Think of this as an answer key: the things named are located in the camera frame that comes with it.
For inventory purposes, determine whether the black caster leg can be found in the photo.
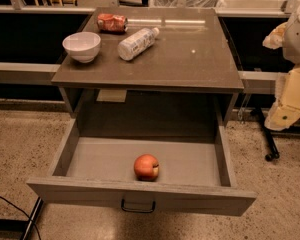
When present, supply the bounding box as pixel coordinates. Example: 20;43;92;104
256;107;280;162

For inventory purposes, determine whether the grey drawer cabinet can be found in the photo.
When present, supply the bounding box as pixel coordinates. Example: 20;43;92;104
51;6;245;128

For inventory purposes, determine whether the white ceramic bowl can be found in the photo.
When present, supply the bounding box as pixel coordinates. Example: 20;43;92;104
62;32;101;63

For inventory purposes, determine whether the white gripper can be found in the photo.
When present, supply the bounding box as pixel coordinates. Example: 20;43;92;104
262;22;300;131

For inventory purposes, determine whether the crushed red soda can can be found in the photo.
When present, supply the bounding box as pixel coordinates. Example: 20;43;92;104
96;13;127;33

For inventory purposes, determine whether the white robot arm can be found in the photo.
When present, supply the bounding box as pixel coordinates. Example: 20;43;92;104
262;5;300;131

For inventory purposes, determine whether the red apple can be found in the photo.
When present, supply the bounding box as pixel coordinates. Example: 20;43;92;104
134;154;159;181

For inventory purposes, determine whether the white plastic bottle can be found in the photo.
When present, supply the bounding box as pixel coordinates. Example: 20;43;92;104
117;27;160;61

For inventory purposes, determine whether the black floor cable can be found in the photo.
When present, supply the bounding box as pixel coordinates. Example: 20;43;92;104
0;188;42;240

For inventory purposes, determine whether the black drawer handle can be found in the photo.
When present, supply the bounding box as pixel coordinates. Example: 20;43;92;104
121;199;156;214

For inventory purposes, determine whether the white paper label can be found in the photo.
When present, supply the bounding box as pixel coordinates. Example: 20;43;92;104
97;89;127;102

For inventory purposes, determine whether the open grey top drawer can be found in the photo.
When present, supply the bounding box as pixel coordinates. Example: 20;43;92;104
28;119;256;216

